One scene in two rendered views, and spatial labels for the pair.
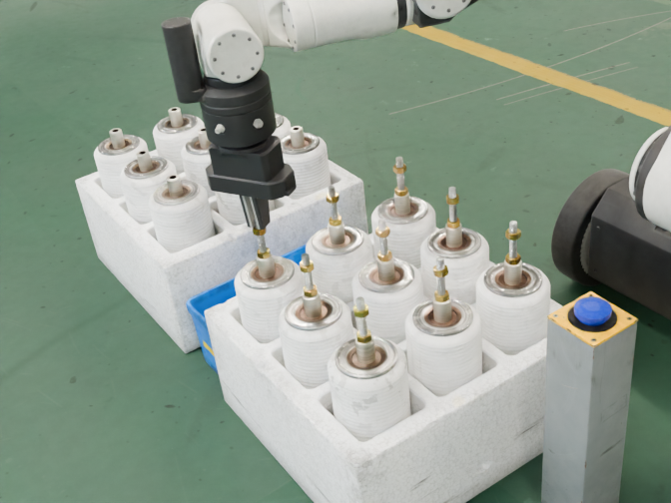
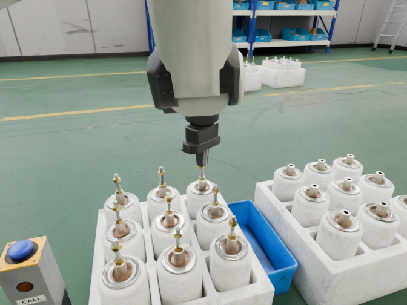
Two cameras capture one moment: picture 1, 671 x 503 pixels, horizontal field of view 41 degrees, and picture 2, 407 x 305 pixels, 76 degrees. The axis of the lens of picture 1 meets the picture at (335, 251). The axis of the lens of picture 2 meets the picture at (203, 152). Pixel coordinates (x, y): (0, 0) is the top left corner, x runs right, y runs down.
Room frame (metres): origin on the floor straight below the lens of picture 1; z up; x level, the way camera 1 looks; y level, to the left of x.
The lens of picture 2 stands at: (1.19, -0.53, 0.71)
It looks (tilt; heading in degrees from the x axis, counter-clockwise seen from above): 28 degrees down; 104
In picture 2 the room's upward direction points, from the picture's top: straight up
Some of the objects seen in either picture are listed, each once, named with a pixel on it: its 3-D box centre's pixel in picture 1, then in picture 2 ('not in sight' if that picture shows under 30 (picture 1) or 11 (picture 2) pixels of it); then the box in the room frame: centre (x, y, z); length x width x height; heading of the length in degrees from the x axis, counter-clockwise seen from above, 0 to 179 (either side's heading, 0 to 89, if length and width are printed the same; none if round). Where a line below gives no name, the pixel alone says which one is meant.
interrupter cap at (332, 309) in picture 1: (313, 311); (163, 193); (0.93, 0.04, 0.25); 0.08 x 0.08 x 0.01
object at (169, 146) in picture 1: (187, 167); (368, 204); (1.56, 0.26, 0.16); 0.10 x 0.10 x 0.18
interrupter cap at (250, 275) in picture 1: (267, 272); (201, 187); (1.03, 0.10, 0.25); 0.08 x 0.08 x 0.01
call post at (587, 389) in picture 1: (585, 419); (45, 304); (0.78, -0.27, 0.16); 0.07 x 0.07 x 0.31; 30
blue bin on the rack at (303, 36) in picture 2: not in sight; (295, 34); (1.60, 5.59, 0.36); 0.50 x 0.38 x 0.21; 121
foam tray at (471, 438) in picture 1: (394, 366); (173, 265); (0.99, -0.06, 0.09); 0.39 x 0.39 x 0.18; 30
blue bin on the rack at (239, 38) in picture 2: not in sight; (232, 36); (0.42, 4.90, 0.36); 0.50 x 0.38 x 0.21; 123
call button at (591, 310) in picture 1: (592, 313); (20, 250); (0.78, -0.27, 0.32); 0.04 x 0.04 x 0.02
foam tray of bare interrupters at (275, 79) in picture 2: not in sight; (279, 75); (1.30, 2.70, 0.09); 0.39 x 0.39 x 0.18; 35
